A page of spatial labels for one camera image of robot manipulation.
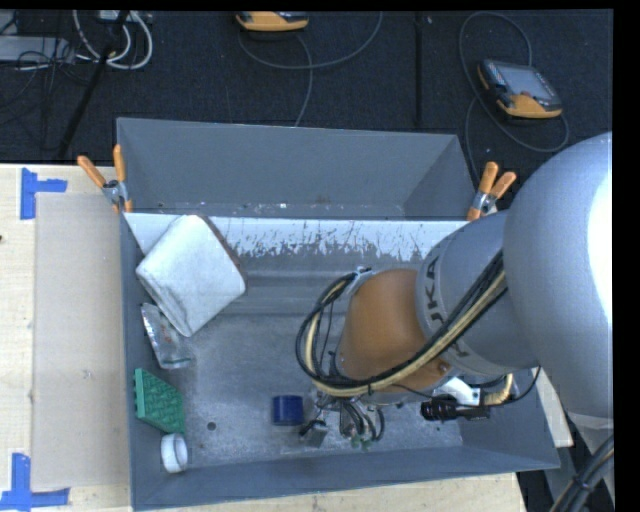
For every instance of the small blue cylinder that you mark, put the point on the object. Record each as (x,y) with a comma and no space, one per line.
(287,410)

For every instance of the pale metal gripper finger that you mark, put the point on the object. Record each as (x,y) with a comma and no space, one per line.
(315,404)
(315,435)

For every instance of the clear plastic packet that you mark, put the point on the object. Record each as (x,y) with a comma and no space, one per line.
(167,345)

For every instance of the brown cardboard board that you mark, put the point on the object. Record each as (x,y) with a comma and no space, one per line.
(80,340)

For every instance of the grey metal bin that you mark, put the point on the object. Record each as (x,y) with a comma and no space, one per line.
(260,350)

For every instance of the white sponge with brown edge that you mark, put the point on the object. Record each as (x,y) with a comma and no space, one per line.
(192,272)

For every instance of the green ribbed flat block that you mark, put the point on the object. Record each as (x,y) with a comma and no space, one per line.
(159,402)

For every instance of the black cylinder on white bracket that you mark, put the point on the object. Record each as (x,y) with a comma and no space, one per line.
(442,409)

